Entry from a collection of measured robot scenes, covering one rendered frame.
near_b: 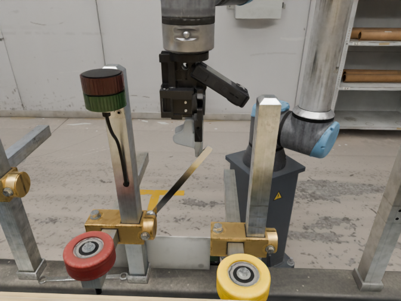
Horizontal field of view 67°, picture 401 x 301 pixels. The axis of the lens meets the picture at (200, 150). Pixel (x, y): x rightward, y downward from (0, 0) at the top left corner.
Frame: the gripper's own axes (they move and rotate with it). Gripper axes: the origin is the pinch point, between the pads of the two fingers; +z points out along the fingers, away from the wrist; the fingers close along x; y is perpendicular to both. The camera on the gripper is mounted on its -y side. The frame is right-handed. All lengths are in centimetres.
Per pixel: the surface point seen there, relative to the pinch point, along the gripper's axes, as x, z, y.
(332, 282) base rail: 8.5, 28.3, -30.0
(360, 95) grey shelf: -257, 70, -157
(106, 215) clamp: 7.8, 11.3, 19.0
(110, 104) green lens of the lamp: 15.4, -15.3, 12.1
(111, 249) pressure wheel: 20.2, 7.7, 13.7
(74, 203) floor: -105, 99, 89
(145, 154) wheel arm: -19.9, 12.5, 16.6
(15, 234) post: 10.0, 15.2, 37.8
